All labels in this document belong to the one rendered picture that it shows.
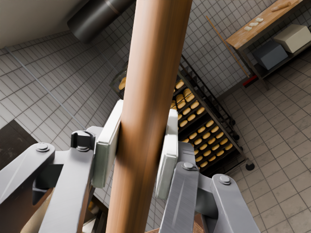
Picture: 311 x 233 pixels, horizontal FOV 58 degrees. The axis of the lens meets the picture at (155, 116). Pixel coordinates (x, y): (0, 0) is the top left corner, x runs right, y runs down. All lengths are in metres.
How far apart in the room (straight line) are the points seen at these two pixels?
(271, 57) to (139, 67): 4.66
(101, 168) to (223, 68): 5.24
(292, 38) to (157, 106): 4.71
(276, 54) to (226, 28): 1.03
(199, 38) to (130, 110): 5.06
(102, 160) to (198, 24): 5.07
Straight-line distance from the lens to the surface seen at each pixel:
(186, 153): 0.17
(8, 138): 2.02
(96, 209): 2.26
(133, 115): 0.17
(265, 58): 4.78
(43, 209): 1.91
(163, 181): 0.16
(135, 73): 0.16
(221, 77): 5.41
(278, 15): 4.58
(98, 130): 0.18
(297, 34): 4.88
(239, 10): 5.30
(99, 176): 0.16
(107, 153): 0.15
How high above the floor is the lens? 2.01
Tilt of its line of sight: 15 degrees down
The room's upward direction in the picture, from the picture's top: 41 degrees counter-clockwise
